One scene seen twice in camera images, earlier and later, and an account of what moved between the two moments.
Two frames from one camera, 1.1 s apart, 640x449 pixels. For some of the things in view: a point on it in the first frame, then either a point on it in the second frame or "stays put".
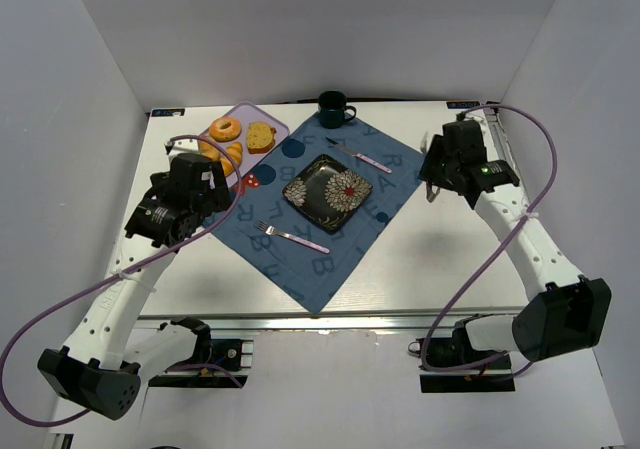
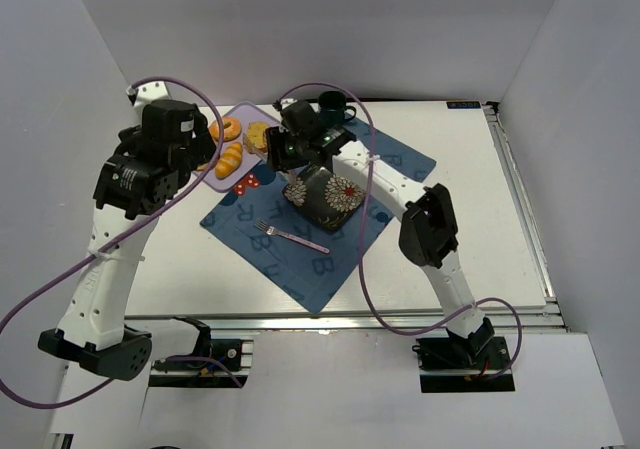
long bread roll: x=235 y=149 stays put
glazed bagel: x=225 y=129 stays put
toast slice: x=260 y=137 stays put
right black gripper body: x=432 y=167 -> x=273 y=148
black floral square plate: x=328 y=191 stays put
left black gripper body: x=220 y=189 -> x=201 y=145
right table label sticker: x=462 y=104 stays put
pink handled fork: x=271 y=230 stays put
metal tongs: x=432 y=196 -> x=290 y=175
